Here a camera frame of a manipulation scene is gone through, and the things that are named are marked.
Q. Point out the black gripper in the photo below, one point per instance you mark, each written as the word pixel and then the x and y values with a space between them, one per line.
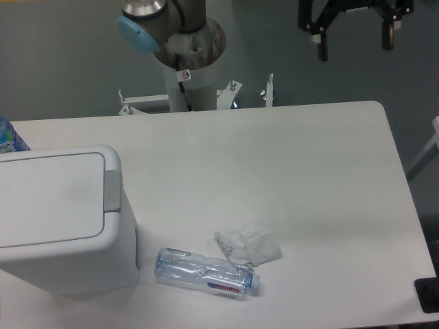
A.
pixel 391 12

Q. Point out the white push-lid trash can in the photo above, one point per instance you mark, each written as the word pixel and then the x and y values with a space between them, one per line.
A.
pixel 66 223

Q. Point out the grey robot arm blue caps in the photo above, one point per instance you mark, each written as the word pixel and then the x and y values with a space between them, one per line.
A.
pixel 181 36

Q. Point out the crumpled white plastic wrapper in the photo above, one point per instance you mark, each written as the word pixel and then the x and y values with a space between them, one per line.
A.
pixel 252 244

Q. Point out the black clamp at table edge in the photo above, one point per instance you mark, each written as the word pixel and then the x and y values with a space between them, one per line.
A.
pixel 427 292

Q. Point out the crushed clear plastic bottle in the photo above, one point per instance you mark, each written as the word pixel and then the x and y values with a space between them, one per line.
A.
pixel 197 272

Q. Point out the blue labelled bottle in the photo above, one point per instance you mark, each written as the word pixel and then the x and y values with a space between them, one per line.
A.
pixel 10 139

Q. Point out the white frame at right edge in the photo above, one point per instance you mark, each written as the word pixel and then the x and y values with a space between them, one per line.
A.
pixel 425 155

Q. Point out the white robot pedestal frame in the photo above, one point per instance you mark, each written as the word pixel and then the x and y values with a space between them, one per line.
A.
pixel 187 90

